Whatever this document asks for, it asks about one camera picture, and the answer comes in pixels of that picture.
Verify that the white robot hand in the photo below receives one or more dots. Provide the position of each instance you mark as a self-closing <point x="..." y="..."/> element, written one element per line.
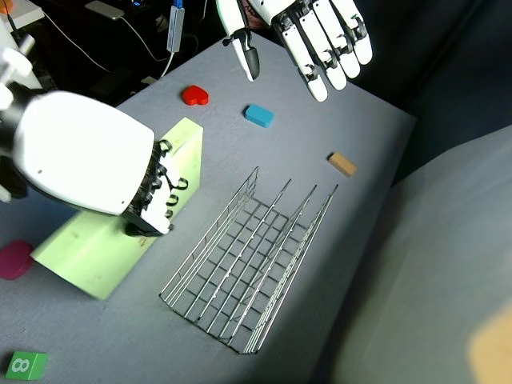
<point x="310" y="30"/>
<point x="80" y="152"/>

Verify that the light green thick book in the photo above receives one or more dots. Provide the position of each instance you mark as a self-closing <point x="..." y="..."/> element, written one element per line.
<point x="88" y="256"/>

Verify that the small white adapter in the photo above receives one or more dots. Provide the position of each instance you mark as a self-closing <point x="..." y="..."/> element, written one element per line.
<point x="148" y="80"/>

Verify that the blue rounded block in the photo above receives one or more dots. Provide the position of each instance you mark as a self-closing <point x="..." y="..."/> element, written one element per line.
<point x="258" y="115"/>

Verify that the magenta round block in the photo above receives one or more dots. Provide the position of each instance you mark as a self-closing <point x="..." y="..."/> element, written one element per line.
<point x="15" y="260"/>

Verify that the red heart block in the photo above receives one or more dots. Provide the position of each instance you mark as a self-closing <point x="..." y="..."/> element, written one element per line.
<point x="195" y="96"/>

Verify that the silver usb hub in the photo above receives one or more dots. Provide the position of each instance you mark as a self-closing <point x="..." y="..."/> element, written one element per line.
<point x="175" y="30"/>

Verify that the tan wooden block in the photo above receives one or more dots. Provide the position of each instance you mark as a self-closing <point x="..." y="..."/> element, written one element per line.
<point x="342" y="164"/>

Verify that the flat silver device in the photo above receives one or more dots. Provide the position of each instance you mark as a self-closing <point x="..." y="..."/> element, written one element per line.
<point x="104" y="10"/>

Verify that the white desk top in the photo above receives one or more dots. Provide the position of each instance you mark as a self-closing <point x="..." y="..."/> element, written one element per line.
<point x="24" y="12"/>

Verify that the grey table cloth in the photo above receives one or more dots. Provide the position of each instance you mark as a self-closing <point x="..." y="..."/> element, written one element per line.
<point x="120" y="340"/>

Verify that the green block with number eight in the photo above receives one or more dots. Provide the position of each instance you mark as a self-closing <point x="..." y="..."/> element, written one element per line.
<point x="26" y="365"/>

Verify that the grey fabric cover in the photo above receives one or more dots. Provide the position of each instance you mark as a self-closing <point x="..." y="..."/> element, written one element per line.
<point x="432" y="240"/>

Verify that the blurred tan object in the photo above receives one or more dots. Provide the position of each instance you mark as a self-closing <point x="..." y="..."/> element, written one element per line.
<point x="492" y="352"/>

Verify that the white post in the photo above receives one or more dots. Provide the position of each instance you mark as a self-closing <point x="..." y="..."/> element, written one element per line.
<point x="36" y="78"/>

